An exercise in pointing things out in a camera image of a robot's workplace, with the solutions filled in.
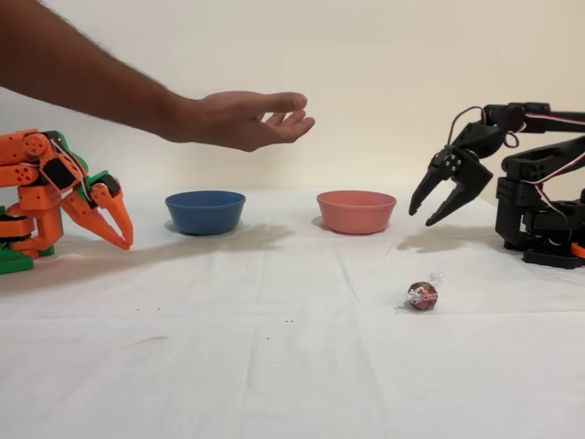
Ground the red candy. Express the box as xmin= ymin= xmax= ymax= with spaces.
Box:
xmin=395 ymin=270 xmax=444 ymax=315

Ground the person's bare forearm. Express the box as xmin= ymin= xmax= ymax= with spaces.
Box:
xmin=0 ymin=0 xmax=188 ymax=144

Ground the person's bare hand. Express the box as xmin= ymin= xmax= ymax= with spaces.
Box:
xmin=180 ymin=90 xmax=317 ymax=154

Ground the pink plastic bowl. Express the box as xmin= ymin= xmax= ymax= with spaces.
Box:
xmin=315 ymin=189 xmax=398 ymax=236

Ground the blue plastic bowl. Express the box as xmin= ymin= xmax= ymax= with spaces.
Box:
xmin=165 ymin=190 xmax=247 ymax=237

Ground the white table cloth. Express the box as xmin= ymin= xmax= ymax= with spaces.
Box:
xmin=0 ymin=185 xmax=585 ymax=439

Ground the thin servo cable on orange arm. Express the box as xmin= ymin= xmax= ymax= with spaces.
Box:
xmin=48 ymin=134 xmax=92 ymax=202

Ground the red white black servo cable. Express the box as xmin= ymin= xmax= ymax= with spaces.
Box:
xmin=449 ymin=105 xmax=488 ymax=150

